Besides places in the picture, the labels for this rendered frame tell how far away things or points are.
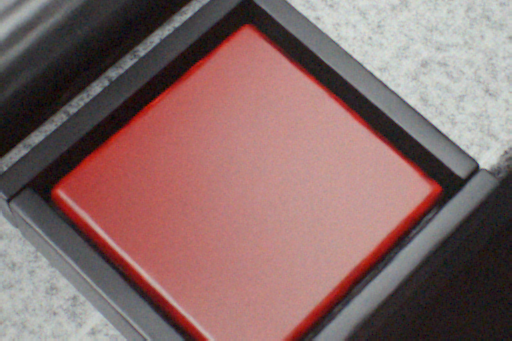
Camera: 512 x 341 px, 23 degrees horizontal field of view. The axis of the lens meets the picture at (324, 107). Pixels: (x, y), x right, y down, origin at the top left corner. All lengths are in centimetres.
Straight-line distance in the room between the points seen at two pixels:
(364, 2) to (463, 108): 4
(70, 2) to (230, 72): 5
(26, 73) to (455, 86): 10
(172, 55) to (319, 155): 4
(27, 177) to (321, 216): 6
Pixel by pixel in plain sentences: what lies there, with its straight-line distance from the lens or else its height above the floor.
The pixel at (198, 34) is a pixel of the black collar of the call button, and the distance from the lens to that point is 28.
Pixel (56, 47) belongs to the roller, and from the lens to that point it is 31.
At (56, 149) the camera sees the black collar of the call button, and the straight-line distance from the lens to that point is 27.
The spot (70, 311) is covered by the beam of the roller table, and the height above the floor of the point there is 92.
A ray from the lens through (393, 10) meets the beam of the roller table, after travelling 31.
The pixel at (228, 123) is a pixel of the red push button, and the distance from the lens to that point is 28.
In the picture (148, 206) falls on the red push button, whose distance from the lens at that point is 27.
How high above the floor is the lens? 118
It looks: 63 degrees down
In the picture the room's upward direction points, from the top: 7 degrees clockwise
